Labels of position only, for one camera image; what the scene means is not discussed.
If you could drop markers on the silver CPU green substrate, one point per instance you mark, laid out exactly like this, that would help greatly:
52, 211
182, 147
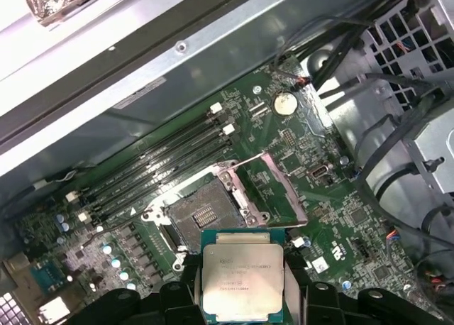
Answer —
241, 275

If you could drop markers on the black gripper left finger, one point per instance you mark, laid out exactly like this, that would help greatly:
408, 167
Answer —
174, 303

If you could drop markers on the blue port connector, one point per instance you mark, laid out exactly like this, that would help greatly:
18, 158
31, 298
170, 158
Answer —
48, 279

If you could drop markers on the black RAM slot white clips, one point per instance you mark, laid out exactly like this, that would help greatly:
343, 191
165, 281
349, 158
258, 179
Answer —
156, 173
144, 153

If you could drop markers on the CPU socket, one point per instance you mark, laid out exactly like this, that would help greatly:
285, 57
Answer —
202, 201

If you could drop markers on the green motherboard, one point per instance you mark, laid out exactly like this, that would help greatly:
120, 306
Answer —
319, 232

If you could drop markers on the black open PC case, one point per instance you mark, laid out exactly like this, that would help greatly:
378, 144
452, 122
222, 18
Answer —
198, 55

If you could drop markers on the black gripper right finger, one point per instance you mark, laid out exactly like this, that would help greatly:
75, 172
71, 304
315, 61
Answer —
319, 303

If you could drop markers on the coin cell battery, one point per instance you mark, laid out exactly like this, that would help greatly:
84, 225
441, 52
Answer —
284, 102

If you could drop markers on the silver socket cover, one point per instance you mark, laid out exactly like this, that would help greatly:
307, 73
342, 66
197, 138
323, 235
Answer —
285, 188

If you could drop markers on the silver drive cage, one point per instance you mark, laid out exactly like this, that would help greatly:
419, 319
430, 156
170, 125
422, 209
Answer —
425, 154

